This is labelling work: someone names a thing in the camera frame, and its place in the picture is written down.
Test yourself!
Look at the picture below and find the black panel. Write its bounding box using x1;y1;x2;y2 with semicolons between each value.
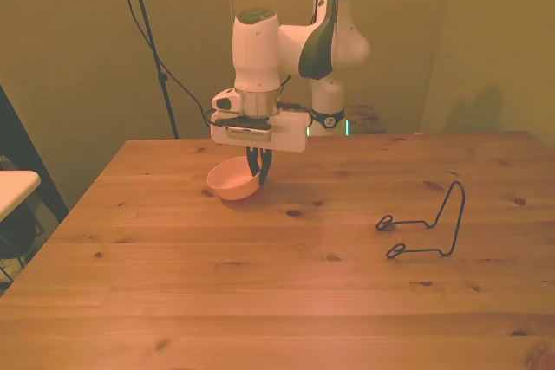
0;83;70;258

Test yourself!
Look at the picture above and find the black wire bowl stand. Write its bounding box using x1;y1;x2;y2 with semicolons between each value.
375;180;466;260

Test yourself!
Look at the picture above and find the black chair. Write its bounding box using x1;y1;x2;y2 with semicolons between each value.
0;203;49;284

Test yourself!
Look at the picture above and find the black tripod pole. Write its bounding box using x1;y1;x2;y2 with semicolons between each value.
123;0;180;140

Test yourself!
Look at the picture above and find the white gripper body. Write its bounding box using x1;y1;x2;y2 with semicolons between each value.
210;112;310;153

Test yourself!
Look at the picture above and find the white side table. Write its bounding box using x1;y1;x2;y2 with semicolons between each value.
0;170;42;224

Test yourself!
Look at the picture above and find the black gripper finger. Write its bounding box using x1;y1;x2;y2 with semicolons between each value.
245;146;261;179
258;148;274;185

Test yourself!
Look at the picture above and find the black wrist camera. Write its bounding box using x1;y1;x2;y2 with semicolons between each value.
215;116;273;134

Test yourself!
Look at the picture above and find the pink bowl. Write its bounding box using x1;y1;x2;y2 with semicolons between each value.
206;155;266;202

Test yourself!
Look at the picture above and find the black tripod camera cable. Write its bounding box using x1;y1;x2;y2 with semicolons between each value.
110;0;213;128

